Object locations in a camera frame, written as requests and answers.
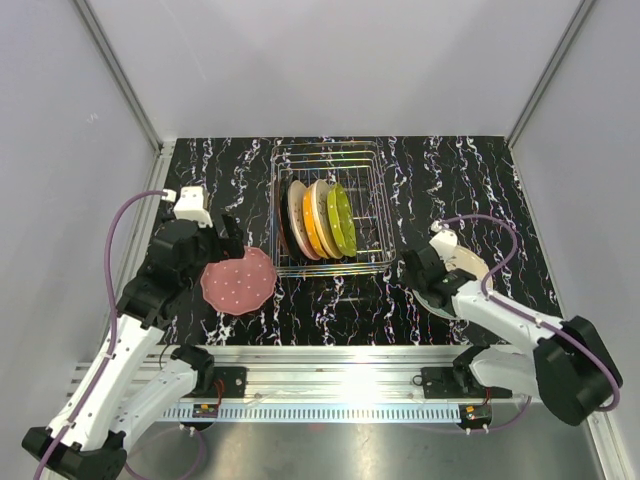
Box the cream beige floral plate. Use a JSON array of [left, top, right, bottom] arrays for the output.
[[414, 246, 489, 320]]

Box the dark brown round plate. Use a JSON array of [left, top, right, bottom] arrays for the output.
[[278, 179, 301, 263]]

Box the cream pink floral plate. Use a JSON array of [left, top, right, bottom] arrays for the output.
[[287, 178, 318, 260]]

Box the orange dotted scalloped plate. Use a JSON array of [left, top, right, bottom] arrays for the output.
[[302, 187, 329, 259]]

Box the cream orange floral plate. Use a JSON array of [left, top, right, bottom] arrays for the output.
[[311, 179, 343, 259]]

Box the metal wire dish rack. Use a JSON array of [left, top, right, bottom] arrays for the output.
[[270, 141, 396, 278]]

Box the green dotted scalloped plate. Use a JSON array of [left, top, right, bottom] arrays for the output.
[[327, 183, 357, 257]]

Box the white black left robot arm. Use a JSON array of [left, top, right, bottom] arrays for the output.
[[22, 214, 244, 479]]

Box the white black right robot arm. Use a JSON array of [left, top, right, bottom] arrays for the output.
[[401, 246, 623, 426]]

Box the pink scalloped bottom plate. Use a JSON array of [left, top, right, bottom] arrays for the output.
[[200, 247, 277, 316]]

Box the right green circuit board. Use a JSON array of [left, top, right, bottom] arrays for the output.
[[461, 404, 493, 429]]

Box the green circuit board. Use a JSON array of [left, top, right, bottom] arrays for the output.
[[461, 404, 493, 429], [193, 404, 218, 418]]

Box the left green circuit board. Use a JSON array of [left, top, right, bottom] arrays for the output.
[[193, 404, 218, 418]]

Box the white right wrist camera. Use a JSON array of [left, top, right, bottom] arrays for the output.
[[429, 221, 458, 261]]

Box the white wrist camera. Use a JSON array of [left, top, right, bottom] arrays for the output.
[[429, 221, 458, 261], [162, 186, 213, 228]]

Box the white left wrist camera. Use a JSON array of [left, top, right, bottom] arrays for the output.
[[162, 186, 213, 228]]

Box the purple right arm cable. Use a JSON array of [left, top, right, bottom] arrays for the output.
[[437, 214, 624, 412]]

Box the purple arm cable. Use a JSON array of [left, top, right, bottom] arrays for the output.
[[437, 214, 624, 412], [32, 189, 209, 479]]

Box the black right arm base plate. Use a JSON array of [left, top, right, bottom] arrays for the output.
[[417, 366, 513, 399]]

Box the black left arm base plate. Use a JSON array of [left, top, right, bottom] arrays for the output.
[[198, 366, 248, 399]]

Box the aluminium mounting rail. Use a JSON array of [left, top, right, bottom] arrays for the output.
[[64, 344, 551, 404]]

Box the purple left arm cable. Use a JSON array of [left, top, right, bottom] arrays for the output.
[[32, 189, 209, 479]]

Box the white slotted cable duct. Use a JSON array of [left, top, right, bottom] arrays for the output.
[[159, 402, 461, 424]]

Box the left aluminium frame post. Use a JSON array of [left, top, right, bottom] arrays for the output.
[[70, 0, 165, 155]]

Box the aluminium frame post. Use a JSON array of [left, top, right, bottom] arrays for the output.
[[70, 0, 165, 155], [506, 0, 599, 150]]

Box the right aluminium frame post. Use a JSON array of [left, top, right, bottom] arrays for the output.
[[506, 0, 599, 150]]

